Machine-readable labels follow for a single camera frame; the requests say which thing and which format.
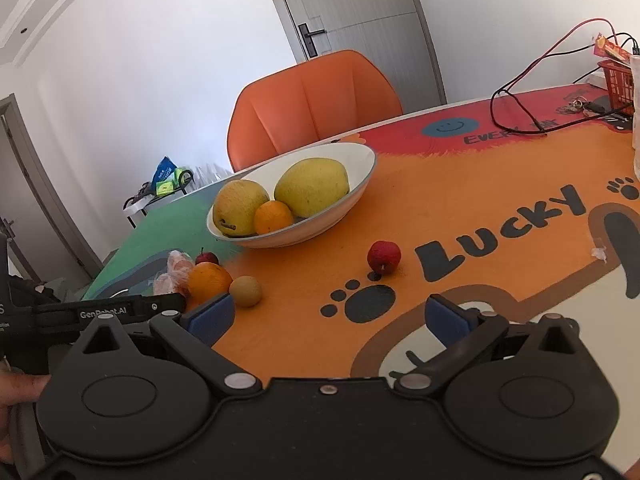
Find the tall ribbed glass cup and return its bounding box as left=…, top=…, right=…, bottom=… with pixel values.
left=629, top=54, right=640, bottom=150

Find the person's left hand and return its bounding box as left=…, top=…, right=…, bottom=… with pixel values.
left=0, top=374, right=51, bottom=466

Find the brown kiwi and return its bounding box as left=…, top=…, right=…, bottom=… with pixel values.
left=229, top=276, right=263, bottom=308

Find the yellow pear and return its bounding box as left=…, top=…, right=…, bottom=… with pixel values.
left=213, top=180, right=271, bottom=237

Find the large red small fruit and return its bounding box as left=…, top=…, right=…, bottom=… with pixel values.
left=367, top=241, right=402, bottom=275

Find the green-yellow pear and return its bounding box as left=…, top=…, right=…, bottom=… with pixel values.
left=274, top=158, right=350, bottom=218

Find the red snack packet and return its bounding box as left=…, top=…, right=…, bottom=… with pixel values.
left=592, top=34, right=633, bottom=63

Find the black metal shoe rack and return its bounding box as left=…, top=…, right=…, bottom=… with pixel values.
left=123, top=170, right=196, bottom=228

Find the white plastic bag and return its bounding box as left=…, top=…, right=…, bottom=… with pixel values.
left=192, top=162, right=231, bottom=188

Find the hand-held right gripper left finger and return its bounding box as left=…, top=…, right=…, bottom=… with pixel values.
left=65, top=292, right=263, bottom=398

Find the plastic-wrapped peeled citrus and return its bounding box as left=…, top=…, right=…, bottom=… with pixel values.
left=151, top=269, right=191, bottom=297
left=166, top=250, right=195, bottom=273

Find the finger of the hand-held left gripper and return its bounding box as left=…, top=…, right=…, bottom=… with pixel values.
left=147, top=294, right=187, bottom=320

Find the blue packet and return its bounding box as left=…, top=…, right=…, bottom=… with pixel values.
left=151, top=156, right=178, bottom=184

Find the black cable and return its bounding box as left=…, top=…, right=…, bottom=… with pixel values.
left=490, top=35, right=640, bottom=136

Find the orange chair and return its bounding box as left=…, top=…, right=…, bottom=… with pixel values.
left=226, top=50, right=404, bottom=173

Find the grey side door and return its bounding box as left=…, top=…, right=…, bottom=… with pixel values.
left=0, top=92, right=103, bottom=286

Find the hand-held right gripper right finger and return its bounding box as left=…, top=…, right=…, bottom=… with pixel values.
left=392, top=294, right=598, bottom=396

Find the red cable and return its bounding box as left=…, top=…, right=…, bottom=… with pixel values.
left=492, top=18, right=621, bottom=133

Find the red plastic basket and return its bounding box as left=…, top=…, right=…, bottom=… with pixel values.
left=597, top=59, right=638, bottom=116

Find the white ceramic bowl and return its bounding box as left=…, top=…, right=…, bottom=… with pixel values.
left=206, top=142, right=377, bottom=249

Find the orange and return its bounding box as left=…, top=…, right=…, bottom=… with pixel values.
left=253, top=200, right=294, bottom=235
left=187, top=263, right=234, bottom=302

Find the black door lock handle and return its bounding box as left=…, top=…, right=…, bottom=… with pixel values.
left=298, top=22, right=327, bottom=57

